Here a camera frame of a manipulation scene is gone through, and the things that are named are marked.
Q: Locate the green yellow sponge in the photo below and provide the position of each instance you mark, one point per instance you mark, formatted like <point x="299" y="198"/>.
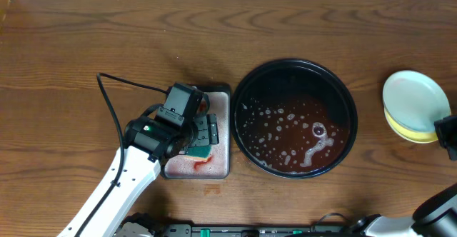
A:
<point x="201" y="153"/>

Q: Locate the rectangular soapy metal tray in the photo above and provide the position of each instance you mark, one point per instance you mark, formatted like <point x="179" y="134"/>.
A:
<point x="217" y="166"/>

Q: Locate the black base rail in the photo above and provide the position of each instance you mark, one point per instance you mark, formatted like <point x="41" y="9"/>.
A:
<point x="188" y="230"/>

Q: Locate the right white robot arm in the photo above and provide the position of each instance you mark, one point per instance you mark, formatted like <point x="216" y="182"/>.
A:
<point x="436" y="217"/>

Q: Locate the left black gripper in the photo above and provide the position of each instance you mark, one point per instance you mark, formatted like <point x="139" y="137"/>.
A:
<point x="206" y="130"/>

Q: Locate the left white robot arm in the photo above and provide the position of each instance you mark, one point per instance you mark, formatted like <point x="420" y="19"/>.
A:
<point x="135" y="168"/>

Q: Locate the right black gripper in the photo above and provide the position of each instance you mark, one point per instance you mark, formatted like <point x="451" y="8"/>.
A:
<point x="449" y="124"/>

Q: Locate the yellow plate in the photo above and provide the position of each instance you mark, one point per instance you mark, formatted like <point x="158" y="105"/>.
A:
<point x="409" y="135"/>

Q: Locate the round black tray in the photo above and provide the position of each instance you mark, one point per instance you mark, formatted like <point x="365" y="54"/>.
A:
<point x="293" y="118"/>

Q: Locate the light blue plate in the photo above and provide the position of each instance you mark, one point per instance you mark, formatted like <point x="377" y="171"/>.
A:
<point x="415" y="101"/>

